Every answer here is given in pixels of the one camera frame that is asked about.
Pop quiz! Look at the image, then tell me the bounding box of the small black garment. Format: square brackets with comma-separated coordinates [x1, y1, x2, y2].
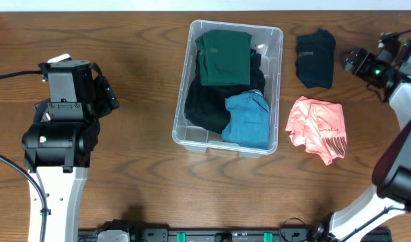
[295, 29, 336, 89]

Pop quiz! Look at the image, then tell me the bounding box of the pink printed shirt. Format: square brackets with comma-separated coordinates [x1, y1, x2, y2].
[285, 96, 347, 165]

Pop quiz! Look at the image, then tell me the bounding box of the large black garment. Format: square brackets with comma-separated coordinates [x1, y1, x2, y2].
[184, 50, 265, 134]

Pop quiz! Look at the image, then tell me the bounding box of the blue cloth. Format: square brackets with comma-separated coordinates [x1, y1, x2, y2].
[221, 89, 270, 149]

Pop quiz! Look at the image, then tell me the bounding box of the dark green camisole top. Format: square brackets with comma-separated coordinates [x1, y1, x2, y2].
[195, 30, 252, 86]

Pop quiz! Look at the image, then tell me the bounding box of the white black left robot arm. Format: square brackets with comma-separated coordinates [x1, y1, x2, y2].
[22, 54, 119, 241]

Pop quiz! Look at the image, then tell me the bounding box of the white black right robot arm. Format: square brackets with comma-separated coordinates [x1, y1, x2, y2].
[311, 32, 411, 242]

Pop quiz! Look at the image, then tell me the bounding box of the clear plastic storage bin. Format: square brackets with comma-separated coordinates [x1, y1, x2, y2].
[172, 19, 284, 158]

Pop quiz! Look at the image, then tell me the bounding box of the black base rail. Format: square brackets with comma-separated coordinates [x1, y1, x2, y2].
[77, 218, 393, 242]

